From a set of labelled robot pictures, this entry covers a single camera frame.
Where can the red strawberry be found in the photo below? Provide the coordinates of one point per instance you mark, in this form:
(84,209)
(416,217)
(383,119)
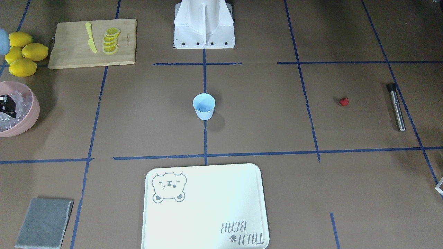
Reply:
(344,102)

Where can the yellow lemon top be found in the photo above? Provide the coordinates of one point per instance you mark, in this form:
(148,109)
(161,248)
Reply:
(20,39)

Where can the yellow lemon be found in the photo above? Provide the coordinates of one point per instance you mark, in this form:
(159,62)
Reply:
(14,54)
(35,51)
(20,39)
(23,67)

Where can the grey folded cloth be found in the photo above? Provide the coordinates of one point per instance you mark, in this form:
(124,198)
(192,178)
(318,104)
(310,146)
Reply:
(44,224)

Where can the white bear serving tray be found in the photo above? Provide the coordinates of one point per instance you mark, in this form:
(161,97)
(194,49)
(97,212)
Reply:
(205,207)

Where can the yellow plastic knife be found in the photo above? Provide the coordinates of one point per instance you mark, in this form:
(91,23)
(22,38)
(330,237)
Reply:
(91,42)

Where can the pink bowl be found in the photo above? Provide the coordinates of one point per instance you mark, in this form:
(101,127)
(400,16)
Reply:
(8,87)

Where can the yellow lemon bottom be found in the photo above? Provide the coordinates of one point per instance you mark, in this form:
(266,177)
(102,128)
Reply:
(23,67)

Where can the steel muddler black tip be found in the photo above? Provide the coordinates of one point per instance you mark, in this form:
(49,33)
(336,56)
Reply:
(392,89)

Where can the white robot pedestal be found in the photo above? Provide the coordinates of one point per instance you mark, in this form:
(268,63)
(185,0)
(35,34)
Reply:
(203,24)

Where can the bamboo cutting board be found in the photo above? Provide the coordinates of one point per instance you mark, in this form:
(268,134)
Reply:
(71,49)

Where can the lemon slices stack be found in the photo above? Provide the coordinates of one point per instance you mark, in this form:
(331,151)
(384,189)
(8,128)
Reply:
(110,40)

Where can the light blue plastic cup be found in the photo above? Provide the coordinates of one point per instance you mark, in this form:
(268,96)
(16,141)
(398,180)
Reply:
(204,106)

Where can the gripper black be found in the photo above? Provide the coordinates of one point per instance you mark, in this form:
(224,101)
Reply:
(7,104)

